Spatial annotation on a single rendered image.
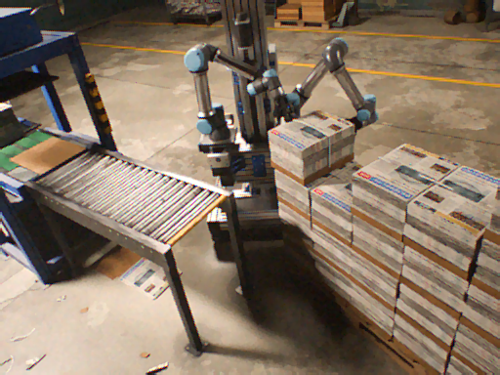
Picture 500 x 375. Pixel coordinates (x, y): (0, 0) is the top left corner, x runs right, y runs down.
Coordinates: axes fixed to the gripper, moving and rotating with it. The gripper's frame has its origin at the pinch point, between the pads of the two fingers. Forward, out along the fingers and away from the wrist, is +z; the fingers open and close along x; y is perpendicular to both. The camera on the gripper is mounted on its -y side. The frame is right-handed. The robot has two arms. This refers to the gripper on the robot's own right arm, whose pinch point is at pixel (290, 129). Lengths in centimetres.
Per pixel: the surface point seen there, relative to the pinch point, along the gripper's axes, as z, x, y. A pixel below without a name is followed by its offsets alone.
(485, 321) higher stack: 90, -18, 99
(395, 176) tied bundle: 32, -7, 71
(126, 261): 45, -101, -121
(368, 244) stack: 61, -18, 50
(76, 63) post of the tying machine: -96, -76, -94
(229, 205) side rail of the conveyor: 24, -50, -10
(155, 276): 60, -91, -93
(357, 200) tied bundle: 38, -18, 55
